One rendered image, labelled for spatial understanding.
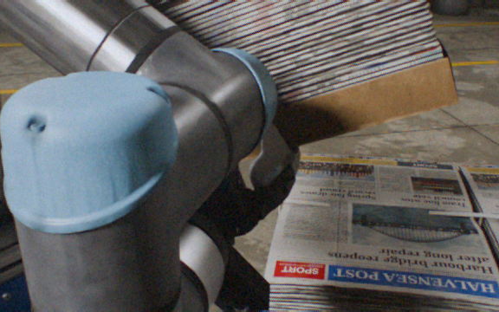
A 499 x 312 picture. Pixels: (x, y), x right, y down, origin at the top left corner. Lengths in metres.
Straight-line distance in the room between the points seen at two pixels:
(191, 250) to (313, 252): 0.36
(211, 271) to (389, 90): 0.24
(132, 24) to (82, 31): 0.03
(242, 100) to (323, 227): 0.43
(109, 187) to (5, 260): 0.73
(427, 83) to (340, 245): 0.28
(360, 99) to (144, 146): 0.31
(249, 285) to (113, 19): 0.24
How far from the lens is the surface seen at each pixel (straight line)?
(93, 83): 0.25
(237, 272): 0.44
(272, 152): 0.49
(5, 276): 0.95
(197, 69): 0.33
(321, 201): 0.80
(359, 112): 0.50
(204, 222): 0.37
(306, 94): 0.51
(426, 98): 0.50
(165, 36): 0.35
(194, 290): 0.33
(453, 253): 0.73
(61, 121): 0.22
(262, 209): 0.45
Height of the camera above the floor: 1.22
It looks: 25 degrees down
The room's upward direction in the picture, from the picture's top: straight up
